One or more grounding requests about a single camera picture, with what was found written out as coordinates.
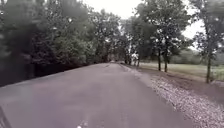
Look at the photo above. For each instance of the row of trees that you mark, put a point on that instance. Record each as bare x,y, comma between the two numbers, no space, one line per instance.
166,23

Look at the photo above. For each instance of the robot's own part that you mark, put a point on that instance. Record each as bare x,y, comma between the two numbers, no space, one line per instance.
79,126

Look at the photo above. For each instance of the grey asphalt road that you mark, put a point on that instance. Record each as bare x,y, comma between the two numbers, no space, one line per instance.
96,96

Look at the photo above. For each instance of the grass field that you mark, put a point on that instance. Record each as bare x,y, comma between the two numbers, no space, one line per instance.
186,69

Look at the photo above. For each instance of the brown dirt strip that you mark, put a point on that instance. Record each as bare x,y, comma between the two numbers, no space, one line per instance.
200,88

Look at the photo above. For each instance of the pale gravel strip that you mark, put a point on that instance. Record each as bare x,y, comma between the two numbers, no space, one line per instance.
195,106

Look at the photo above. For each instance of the dense green wood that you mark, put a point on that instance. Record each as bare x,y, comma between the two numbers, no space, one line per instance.
50,43

